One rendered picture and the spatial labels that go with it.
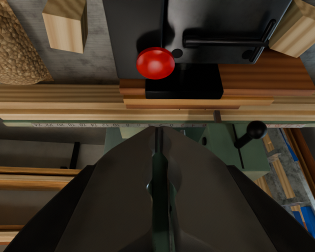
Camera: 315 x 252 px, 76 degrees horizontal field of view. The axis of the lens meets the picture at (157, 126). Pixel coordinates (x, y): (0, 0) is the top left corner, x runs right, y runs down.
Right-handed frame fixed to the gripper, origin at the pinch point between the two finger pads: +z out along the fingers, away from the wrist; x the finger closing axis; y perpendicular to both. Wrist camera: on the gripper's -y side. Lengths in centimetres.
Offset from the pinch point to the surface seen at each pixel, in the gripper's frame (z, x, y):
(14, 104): 20.8, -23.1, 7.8
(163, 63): 5.0, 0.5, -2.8
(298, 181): 59, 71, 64
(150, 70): 5.3, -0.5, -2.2
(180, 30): 6.6, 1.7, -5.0
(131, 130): 51, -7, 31
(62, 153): 198, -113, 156
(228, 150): 9.9, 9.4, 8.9
